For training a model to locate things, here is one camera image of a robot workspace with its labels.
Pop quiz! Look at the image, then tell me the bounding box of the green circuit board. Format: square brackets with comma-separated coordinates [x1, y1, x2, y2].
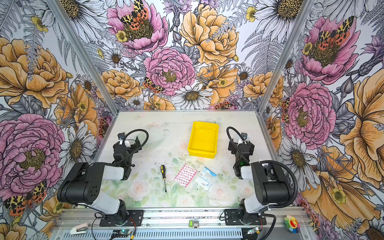
[111, 229, 133, 239]

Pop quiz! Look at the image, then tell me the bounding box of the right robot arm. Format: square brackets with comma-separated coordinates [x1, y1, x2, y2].
[224, 133, 298, 226]

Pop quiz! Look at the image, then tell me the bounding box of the black yellow screwdriver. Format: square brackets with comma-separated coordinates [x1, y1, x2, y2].
[161, 165, 167, 193]

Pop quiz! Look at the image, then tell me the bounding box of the pink sticker sheet packet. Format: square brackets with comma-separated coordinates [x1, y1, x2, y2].
[174, 164, 198, 187]

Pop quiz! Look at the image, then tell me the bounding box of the white pink stapler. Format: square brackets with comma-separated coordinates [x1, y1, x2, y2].
[70, 223, 89, 236]

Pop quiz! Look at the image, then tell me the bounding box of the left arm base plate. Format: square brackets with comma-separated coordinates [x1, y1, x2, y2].
[100, 210, 144, 227]

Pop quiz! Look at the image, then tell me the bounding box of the colourful flower toy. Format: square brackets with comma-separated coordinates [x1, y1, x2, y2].
[285, 215, 300, 234]

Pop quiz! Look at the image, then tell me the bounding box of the clear blue plastic packet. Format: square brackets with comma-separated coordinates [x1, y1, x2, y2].
[195, 167, 217, 190]

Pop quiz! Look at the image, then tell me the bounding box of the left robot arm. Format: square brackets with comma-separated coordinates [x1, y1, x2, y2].
[57, 129, 149, 226]

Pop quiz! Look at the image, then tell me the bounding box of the small green display module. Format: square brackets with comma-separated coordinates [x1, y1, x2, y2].
[189, 220, 199, 229]

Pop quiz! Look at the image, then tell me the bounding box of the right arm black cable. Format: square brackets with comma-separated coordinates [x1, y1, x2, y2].
[226, 126, 299, 209]

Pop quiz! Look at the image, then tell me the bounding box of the aluminium rail frame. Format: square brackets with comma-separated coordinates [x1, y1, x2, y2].
[51, 207, 317, 240]

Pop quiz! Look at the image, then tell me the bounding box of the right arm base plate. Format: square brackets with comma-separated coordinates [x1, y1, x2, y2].
[224, 209, 267, 226]

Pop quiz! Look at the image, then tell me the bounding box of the yellow plastic bin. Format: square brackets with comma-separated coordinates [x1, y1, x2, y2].
[188, 122, 219, 159]

